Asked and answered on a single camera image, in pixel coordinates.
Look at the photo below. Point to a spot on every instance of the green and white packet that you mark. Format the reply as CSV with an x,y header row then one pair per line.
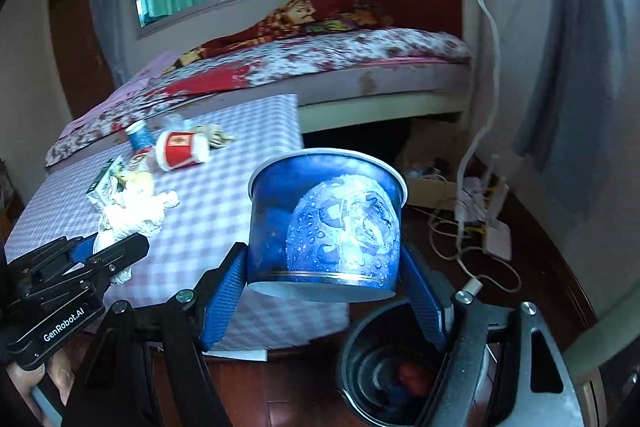
x,y
102,182

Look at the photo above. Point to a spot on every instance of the bed with floral sheet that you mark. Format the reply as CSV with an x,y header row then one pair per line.
x,y
350,52

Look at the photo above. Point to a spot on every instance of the grey sheer curtain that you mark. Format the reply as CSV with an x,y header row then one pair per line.
x,y
105,7

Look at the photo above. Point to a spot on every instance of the black trash can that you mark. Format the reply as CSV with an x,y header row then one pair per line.
x,y
380,367

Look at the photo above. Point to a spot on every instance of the red patterned blanket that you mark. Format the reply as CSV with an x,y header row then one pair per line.
x,y
300,14

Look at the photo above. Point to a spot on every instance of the small blue paper cup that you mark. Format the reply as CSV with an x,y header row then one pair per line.
x,y
139,137

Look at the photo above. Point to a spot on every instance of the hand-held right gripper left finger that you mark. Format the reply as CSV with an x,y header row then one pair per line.
x,y
222,302

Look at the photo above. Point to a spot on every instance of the pink bed sheet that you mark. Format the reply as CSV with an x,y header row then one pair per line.
x,y
150,67

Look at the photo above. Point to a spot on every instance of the white power strip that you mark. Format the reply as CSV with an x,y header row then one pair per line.
x,y
470,202

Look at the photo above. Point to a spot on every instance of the grey blue curtain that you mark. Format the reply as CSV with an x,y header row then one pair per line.
x,y
575,57

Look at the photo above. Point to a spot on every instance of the red paper cup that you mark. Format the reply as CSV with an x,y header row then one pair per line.
x,y
177,149

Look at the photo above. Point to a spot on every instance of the clear plastic bag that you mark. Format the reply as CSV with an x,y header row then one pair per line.
x,y
136,179

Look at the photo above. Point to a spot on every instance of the person's left hand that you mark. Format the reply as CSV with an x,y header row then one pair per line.
x,y
57,374

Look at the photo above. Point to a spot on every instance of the red crumpled wrapper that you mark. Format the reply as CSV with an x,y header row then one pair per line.
x,y
415,377

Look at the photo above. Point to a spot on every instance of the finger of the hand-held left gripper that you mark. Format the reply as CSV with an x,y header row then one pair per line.
x,y
120,257
80,249

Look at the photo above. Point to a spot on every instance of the cardboard box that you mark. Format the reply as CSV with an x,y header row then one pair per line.
x,y
425,192

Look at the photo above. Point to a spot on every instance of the white charger plug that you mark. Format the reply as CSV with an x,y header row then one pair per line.
x,y
472,285

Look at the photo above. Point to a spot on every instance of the large white tissue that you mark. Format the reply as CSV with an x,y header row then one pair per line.
x,y
130,212

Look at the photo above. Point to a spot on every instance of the pink checkered tablecloth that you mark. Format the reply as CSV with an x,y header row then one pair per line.
x,y
210,217

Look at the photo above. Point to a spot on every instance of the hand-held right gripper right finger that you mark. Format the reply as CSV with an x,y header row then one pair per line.
x,y
426,304

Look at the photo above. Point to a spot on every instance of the brown wooden door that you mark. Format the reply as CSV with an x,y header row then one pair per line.
x,y
75,47

